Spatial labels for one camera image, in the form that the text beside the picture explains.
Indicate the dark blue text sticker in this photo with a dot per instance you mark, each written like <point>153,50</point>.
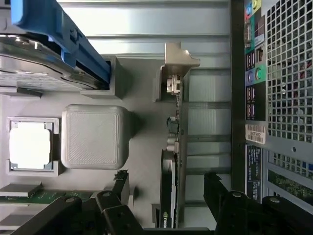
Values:
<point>253,171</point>

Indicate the hard disk with blue caddy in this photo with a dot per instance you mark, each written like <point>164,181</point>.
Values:
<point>29,66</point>

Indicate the open black PC case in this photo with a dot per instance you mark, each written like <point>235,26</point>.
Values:
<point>288,73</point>

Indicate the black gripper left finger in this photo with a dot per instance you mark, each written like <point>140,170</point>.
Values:
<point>111,215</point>

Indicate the grey printed parts rack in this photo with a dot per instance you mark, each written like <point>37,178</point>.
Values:
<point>93,137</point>

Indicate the silver CPU chip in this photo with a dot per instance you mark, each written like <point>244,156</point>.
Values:
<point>30,145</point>

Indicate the green RAM stick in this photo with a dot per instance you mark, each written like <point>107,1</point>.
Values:
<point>44,195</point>

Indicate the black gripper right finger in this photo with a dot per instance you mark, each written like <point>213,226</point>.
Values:
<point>234,213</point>

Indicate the white barcode sticker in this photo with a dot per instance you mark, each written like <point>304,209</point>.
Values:
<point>255,134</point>

